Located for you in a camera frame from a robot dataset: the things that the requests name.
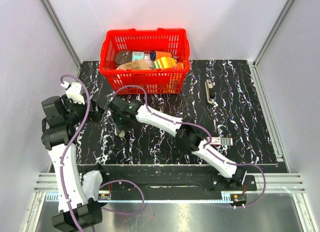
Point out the beige staple remover tool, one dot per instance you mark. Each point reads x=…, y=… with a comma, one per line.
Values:
x=209, y=91

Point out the brown round cookie pack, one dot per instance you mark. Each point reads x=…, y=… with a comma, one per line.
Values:
x=123, y=56

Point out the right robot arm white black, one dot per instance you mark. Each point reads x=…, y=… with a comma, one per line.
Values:
x=189, y=137

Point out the aluminium frame rail front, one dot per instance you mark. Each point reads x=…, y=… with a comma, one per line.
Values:
x=214, y=193

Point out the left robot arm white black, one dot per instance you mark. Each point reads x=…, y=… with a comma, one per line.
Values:
x=78, y=206

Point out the yellow green snack pack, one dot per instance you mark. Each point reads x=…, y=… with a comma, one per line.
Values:
x=165, y=63

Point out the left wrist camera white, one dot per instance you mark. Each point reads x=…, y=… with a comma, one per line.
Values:
x=73, y=92

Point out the teal white small box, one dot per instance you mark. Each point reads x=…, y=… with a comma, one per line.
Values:
x=137, y=55

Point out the orange bottle blue cap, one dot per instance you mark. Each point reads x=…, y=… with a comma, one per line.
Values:
x=155, y=55

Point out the grey staple strip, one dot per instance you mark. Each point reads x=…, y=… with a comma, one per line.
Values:
x=226, y=141

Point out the red plastic shopping basket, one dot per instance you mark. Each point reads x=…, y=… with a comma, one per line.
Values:
x=154, y=81

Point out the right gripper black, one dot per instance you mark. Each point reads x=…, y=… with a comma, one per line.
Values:
x=119, y=126

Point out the red white staple box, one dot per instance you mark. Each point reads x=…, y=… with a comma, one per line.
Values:
x=214, y=140

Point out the brown cardboard box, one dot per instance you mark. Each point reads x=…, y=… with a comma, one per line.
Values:
x=135, y=65

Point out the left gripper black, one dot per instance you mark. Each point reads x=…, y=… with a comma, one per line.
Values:
x=95, y=115

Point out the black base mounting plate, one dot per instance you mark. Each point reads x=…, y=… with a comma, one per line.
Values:
x=204, y=176

